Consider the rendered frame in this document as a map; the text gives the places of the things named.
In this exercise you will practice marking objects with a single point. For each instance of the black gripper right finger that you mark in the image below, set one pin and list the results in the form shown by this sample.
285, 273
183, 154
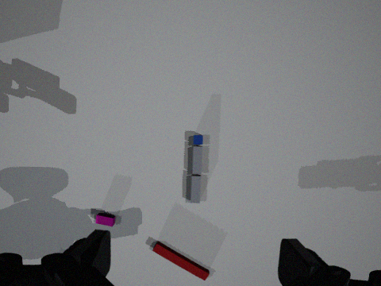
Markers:
297, 264

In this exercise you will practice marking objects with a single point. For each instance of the red rod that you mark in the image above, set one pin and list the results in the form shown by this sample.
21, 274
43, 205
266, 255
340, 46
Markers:
181, 261

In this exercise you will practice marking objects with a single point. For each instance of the grey rectangular bar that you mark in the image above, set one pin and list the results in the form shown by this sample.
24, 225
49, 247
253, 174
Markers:
197, 160
195, 188

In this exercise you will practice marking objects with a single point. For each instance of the small blue cube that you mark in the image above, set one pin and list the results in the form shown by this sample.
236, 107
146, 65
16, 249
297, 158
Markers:
198, 139

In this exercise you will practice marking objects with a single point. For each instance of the magenta block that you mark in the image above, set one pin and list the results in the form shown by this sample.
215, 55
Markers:
105, 219

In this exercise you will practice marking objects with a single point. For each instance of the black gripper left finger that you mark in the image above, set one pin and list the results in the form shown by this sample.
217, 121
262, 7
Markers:
55, 268

